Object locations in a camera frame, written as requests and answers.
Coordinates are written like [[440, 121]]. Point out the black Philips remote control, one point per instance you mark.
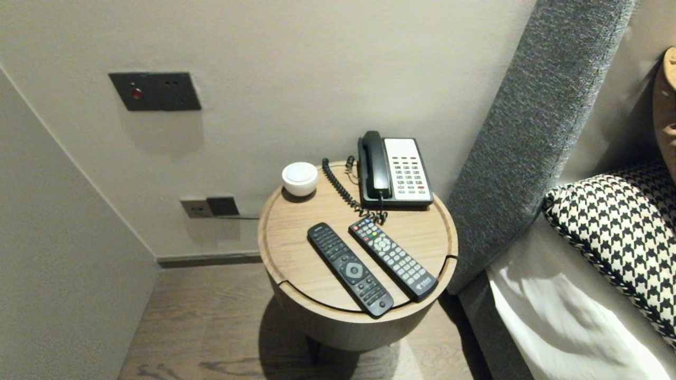
[[348, 269]]

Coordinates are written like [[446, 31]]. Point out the black remote with grey buttons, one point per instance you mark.
[[393, 258]]

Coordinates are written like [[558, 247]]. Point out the white round bowl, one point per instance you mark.
[[300, 178]]

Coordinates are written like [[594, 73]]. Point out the black telephone handset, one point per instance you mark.
[[376, 163]]

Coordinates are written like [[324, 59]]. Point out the round wooden bedside table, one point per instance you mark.
[[296, 237]]

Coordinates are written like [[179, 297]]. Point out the black and white desk telephone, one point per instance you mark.
[[409, 169]]

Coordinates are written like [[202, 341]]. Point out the grey skirting board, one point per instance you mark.
[[211, 259]]

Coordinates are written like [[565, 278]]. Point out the grey fabric headboard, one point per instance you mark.
[[528, 132]]

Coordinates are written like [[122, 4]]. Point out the grey fabric bed base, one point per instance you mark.
[[491, 338]]

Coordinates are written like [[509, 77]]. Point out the white bed sheet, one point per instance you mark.
[[554, 327]]

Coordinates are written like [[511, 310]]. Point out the beige headboard panel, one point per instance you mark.
[[607, 105]]

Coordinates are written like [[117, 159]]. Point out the houndstooth black white pillow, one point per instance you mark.
[[623, 232]]

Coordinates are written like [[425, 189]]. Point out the brown cushion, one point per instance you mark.
[[666, 105]]

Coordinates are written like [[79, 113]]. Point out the dark grey wall socket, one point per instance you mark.
[[223, 206]]

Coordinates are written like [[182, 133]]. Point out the beige wall socket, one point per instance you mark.
[[194, 209]]

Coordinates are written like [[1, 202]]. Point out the black wall switch panel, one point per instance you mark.
[[156, 91]]

